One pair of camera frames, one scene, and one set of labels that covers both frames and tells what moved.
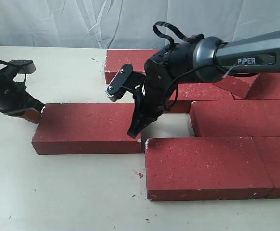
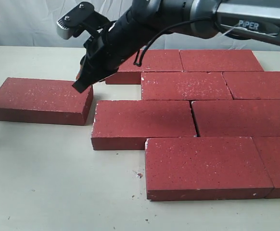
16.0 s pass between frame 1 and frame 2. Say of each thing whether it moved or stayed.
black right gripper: moved
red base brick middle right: stayed
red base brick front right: stayed
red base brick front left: stayed
